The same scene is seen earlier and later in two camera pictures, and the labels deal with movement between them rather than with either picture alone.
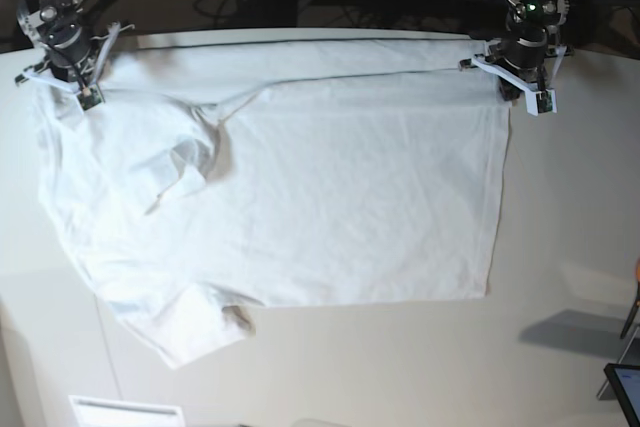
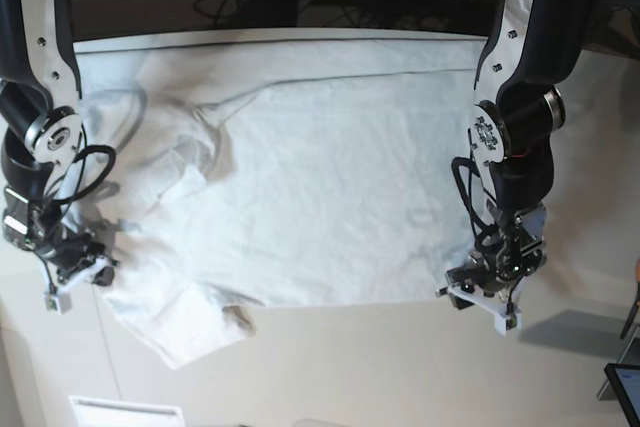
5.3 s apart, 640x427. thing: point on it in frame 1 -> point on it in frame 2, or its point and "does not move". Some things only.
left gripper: (67, 48) -> (71, 254)
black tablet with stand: (623, 383) does not move
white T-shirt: (208, 176) does not move
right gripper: (526, 57) -> (491, 272)
